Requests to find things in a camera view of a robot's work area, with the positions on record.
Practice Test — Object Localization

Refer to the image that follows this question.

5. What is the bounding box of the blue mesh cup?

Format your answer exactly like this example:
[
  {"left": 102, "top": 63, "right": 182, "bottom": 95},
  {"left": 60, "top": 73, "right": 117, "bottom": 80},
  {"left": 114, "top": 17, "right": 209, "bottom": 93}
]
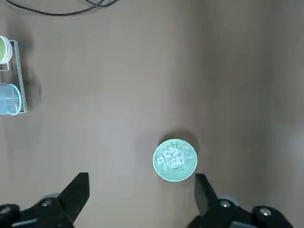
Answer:
[{"left": 0, "top": 83, "right": 22, "bottom": 116}]

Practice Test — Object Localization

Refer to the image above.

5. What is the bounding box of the black cable on table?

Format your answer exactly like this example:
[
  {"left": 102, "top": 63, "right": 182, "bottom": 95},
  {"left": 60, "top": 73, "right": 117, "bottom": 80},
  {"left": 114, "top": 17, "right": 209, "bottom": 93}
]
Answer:
[{"left": 4, "top": 0, "right": 118, "bottom": 16}]

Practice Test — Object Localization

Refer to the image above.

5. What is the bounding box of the green cup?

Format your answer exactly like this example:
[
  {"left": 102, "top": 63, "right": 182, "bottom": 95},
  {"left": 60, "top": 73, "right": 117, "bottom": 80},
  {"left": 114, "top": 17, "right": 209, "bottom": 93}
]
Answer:
[{"left": 0, "top": 35, "right": 12, "bottom": 64}]

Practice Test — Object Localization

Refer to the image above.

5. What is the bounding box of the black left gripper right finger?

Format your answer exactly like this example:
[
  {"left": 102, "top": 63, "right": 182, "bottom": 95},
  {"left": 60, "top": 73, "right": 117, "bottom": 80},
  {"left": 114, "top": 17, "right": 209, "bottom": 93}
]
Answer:
[{"left": 187, "top": 173, "right": 294, "bottom": 228}]

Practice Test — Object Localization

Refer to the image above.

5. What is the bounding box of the pile of clear ice cubes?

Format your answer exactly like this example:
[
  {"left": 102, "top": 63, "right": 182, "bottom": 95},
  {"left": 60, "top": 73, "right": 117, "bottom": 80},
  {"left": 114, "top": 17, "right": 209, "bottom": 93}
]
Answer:
[{"left": 157, "top": 143, "right": 193, "bottom": 171}]

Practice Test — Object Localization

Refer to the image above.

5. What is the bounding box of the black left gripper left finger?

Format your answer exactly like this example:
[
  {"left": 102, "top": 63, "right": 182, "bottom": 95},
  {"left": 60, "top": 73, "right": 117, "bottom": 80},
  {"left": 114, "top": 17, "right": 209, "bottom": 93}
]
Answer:
[{"left": 0, "top": 172, "right": 90, "bottom": 228}]

